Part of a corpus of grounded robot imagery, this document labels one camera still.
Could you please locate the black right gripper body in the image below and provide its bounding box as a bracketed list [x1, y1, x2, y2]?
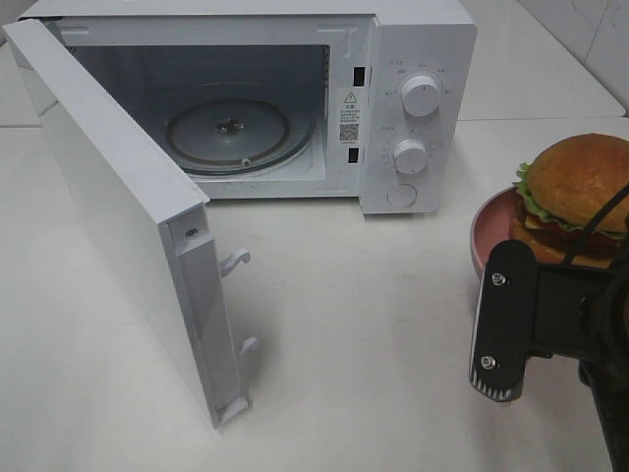
[529, 265, 628, 364]

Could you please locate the burger with lettuce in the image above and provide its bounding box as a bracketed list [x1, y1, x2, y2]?
[510, 133, 628, 264]

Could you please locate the pink round plate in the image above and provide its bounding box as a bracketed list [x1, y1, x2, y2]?
[470, 187, 520, 277]

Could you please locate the round white door button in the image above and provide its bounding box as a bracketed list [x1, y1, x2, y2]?
[386, 184, 417, 208]

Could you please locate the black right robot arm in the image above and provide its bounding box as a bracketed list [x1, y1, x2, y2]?
[531, 265, 628, 471]

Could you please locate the lower white microwave knob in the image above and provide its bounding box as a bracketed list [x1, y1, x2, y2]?
[393, 139, 429, 175]

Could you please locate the white microwave knob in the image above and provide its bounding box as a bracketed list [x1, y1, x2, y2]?
[400, 72, 442, 117]
[393, 139, 429, 175]

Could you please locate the upper white microwave knob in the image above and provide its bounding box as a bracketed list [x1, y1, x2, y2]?
[400, 72, 442, 117]

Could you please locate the white microwave oven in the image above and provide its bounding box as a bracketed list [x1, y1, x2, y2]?
[14, 1, 477, 214]

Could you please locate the white warning label sticker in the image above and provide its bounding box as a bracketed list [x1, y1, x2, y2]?
[335, 87, 366, 146]

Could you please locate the glass microwave turntable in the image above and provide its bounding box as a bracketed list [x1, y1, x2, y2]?
[166, 98, 315, 176]

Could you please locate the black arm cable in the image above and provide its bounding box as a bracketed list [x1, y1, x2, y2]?
[559, 181, 629, 266]

